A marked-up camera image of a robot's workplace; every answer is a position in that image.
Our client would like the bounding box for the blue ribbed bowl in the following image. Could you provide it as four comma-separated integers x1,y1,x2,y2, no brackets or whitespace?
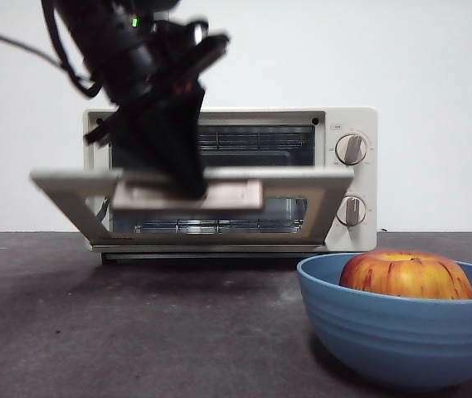
296,252,472,393

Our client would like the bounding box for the oven door with glass window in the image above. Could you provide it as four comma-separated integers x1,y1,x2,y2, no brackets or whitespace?
29,167,355,250

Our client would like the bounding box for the cream toaster oven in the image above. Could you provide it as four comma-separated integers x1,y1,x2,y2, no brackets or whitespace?
82,106,378,266

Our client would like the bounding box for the red yellow apple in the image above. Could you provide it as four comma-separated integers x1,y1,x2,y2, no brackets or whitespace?
338,250,472,300

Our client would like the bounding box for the metal heater guard grille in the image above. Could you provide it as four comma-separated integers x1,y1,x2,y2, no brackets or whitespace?
196,130,316,152
133,218,307,235

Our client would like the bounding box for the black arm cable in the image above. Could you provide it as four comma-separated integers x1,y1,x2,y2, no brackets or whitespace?
41,0,100,100
0,21,66,68

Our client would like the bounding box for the beige oven door handle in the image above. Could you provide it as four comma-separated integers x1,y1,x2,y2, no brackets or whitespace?
110,177,265,215

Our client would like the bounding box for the beige oven knob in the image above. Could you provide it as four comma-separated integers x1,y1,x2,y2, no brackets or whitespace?
334,133,369,167
334,195,368,228

